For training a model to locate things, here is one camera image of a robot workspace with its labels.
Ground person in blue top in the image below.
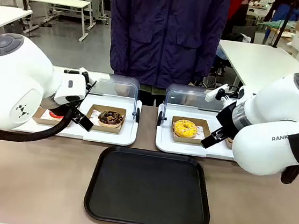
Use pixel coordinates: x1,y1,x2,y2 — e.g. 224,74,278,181
269,0,299,28

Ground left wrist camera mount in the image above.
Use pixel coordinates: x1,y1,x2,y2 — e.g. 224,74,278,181
61,64,99,97

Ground chocolate donut with nuts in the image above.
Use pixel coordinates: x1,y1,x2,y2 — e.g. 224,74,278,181
97,109,126,130

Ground yellow glazed donut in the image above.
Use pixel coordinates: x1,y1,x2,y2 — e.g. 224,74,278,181
172,118,199,140

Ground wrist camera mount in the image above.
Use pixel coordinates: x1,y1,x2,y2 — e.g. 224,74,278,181
61,64,99,97
204,81,241,105

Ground person in red top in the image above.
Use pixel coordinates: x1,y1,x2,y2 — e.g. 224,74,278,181
225,0,261,40

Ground white large table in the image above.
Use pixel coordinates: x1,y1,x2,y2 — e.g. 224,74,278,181
213,38,299,97

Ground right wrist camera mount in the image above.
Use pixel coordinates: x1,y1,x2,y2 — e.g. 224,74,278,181
204,81,241,105

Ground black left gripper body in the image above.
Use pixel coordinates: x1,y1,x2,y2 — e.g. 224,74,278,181
40,96,78,118

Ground person in navy jacket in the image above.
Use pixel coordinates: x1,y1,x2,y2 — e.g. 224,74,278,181
98,0,232,114

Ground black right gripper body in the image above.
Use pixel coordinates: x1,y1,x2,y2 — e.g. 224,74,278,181
213,102,242,138

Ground black plastic serving tray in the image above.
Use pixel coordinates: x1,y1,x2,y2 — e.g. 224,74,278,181
81,143,218,224

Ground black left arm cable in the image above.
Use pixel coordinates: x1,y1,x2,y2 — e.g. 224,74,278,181
0,97,76,148

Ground red glazed donut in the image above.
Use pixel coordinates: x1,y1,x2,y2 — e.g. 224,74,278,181
47,109,67,122

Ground person's right hand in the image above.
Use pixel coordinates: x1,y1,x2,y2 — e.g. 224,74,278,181
114,82,132,98

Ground person's left hand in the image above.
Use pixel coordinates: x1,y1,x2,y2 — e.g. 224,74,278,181
184,80,201,104

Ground brown cardboard donut box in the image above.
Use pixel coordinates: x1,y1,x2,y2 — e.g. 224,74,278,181
31,105,74,129
83,103,128,136
225,136,237,151
169,115,214,147

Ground white office table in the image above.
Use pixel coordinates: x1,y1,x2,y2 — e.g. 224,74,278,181
0,5,34,44

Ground white printed paper liner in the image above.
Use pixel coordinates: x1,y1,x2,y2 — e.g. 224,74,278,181
88,109,102,121
40,107,52,120
195,125,207,140

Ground white low bench table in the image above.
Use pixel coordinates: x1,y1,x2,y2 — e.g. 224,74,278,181
19,0,99,44

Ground clear display case lid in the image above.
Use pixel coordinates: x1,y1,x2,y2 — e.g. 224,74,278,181
83,70,143,122
162,82,229,132

